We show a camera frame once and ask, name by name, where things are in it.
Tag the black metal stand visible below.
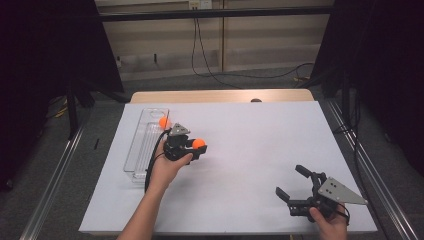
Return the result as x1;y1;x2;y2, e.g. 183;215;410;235
65;81;82;140

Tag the black curtain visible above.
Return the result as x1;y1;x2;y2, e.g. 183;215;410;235
311;0;424;177
0;0;125;193

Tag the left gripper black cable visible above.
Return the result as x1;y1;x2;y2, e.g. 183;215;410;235
144;128;173;194

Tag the clear plastic tray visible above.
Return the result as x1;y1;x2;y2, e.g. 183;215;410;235
123;107;173;184

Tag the plain orange ball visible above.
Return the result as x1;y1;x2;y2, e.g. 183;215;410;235
192;137;207;151

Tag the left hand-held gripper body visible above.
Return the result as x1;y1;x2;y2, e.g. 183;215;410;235
162;122;203;163

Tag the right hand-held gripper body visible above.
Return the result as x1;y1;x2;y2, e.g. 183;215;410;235
287;171;369;224

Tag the yellow floor cable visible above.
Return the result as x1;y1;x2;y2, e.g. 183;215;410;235
46;105;70;120

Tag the metal floor rail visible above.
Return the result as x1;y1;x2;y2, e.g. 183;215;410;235
324;99;422;240
19;109;92;240

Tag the white table cover sheet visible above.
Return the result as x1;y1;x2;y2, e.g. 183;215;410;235
78;100;379;235

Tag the black horizontal bar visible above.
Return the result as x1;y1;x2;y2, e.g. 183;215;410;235
98;5;334;23

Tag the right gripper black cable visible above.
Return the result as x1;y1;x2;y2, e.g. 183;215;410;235
335;203;352;226

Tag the person's left hand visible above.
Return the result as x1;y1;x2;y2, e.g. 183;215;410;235
146;141;194;195

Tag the person's right hand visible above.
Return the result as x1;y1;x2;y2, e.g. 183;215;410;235
309;204;350;240

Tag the black hanging wall cable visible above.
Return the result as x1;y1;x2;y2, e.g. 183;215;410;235
190;17;316;80
195;17;244;90

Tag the black floor cable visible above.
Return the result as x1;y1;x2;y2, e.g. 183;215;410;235
333;89;372;201

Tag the white wall socket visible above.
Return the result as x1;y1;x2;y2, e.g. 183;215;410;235
188;0;213;10

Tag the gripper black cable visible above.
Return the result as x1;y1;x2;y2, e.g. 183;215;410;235
335;203;352;226
144;128;173;194

